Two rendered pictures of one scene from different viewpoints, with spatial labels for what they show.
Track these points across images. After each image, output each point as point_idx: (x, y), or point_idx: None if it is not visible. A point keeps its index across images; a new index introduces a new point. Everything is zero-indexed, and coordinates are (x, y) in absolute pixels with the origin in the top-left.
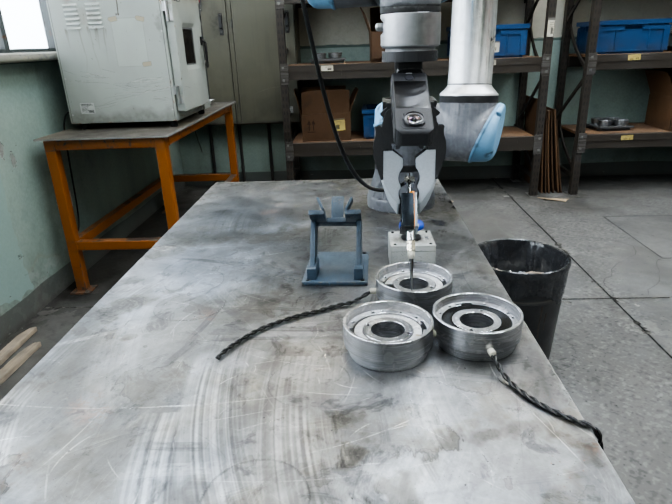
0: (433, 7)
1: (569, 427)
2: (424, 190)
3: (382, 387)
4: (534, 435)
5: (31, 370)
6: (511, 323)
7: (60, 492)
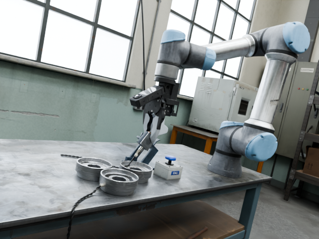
0: (167, 62)
1: (70, 206)
2: (152, 133)
3: (67, 176)
4: (59, 199)
5: (35, 140)
6: None
7: None
